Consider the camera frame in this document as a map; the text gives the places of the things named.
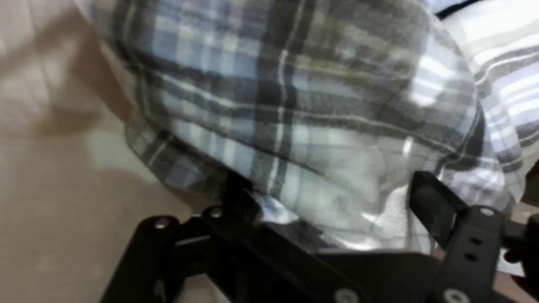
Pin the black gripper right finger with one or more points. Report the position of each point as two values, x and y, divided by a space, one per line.
469 246

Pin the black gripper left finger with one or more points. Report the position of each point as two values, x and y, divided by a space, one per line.
169 257

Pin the blue grey checkered shirt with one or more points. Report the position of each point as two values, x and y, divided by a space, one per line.
292 101

